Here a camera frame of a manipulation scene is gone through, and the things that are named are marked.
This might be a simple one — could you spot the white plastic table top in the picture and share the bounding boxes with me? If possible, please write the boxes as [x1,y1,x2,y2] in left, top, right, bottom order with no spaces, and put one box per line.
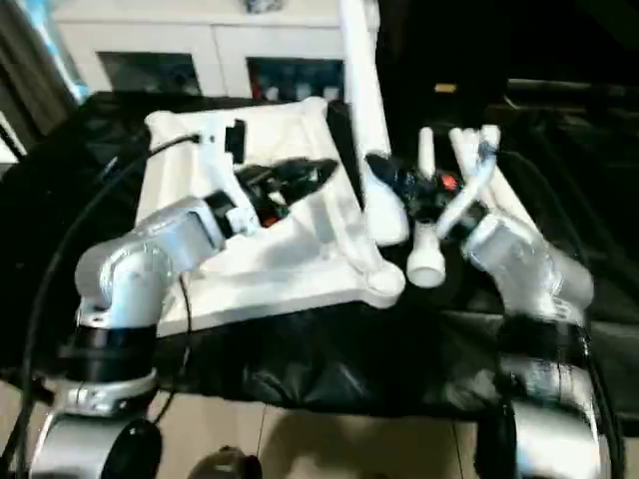
[137,97,406,333]

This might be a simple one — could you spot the white cabinet with glass doors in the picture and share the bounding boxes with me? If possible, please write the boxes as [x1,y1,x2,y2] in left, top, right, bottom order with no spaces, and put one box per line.
[52,0,350,109]

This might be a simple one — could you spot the black mat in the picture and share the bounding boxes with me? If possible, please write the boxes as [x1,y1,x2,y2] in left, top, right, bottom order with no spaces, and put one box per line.
[0,89,639,425]

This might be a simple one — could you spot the long black bar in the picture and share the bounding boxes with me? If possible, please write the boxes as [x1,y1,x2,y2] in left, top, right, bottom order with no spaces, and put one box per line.
[506,77,639,94]

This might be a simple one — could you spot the grey curtain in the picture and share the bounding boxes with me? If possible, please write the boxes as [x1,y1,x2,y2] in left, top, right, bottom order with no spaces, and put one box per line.
[0,0,81,146]

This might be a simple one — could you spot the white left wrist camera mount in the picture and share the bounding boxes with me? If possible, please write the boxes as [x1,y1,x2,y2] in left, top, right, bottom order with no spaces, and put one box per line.
[197,119,261,236]

